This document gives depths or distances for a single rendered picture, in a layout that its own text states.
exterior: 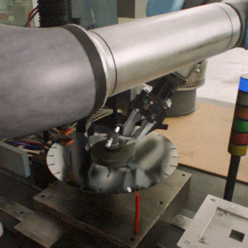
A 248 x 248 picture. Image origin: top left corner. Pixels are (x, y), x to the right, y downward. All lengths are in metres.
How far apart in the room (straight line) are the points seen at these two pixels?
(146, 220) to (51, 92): 0.53
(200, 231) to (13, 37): 0.52
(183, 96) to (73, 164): 0.80
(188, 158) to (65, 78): 0.92
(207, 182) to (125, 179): 0.43
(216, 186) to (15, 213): 0.61
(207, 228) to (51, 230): 0.36
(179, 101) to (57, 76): 1.19
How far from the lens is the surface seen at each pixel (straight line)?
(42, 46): 0.29
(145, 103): 0.70
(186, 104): 1.47
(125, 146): 0.80
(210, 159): 1.19
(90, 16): 0.97
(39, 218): 0.83
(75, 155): 0.80
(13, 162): 0.78
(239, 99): 0.75
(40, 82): 0.28
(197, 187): 1.04
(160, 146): 0.83
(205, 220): 0.70
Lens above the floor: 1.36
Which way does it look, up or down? 27 degrees down
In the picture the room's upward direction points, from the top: straight up
